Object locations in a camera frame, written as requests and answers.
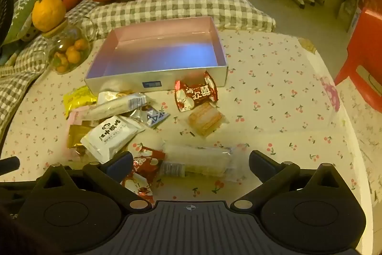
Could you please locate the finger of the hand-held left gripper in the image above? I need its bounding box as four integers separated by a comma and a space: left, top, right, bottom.
0, 156, 21, 175

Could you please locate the silver packet with blue triangles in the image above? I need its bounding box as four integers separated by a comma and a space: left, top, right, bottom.
130, 104, 170, 128

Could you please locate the red plastic stool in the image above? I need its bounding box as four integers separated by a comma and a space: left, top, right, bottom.
334, 5, 382, 114

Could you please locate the green plush toy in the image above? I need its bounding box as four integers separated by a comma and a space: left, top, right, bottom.
19, 23, 39, 42

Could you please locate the long clear cracker packet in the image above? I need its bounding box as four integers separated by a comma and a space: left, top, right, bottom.
158, 140, 239, 181

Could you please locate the yellow citrus fruit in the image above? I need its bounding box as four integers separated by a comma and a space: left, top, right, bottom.
32, 0, 67, 33

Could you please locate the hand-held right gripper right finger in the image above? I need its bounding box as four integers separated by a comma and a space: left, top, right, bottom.
230, 150, 348, 211

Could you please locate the gold snack packet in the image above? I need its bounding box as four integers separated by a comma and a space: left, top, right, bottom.
67, 124, 99, 151

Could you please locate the white packet with black print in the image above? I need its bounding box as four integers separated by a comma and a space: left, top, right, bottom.
80, 115, 147, 163

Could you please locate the clear wafer packet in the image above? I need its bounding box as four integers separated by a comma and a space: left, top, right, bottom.
187, 103, 229, 139

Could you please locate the silver box with pink inside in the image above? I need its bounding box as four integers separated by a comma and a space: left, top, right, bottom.
84, 16, 229, 94

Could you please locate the pink snack packet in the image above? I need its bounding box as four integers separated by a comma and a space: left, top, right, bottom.
68, 107, 99, 125

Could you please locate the white and yellow snack packet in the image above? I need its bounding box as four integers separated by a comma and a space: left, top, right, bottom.
97, 91, 132, 104

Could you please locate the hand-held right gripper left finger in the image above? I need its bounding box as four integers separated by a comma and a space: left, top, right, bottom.
36, 151, 153, 212

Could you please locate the glass jar with small oranges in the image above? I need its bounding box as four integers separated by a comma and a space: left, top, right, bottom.
43, 19, 97, 75

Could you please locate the black fan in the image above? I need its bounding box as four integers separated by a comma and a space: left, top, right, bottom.
0, 0, 15, 48

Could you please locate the red candy packet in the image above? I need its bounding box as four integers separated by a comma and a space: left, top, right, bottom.
119, 146, 166, 205
175, 71, 219, 113

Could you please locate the cherry print tablecloth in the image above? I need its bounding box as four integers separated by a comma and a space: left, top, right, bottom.
0, 29, 375, 208

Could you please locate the green pillow with white pattern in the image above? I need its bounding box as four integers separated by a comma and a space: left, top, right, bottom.
4, 0, 70, 45

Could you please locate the grey checked blanket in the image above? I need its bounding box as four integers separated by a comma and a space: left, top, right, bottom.
0, 0, 276, 139

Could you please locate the long white barcode packet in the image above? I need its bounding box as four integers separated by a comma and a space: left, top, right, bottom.
76, 93, 150, 121

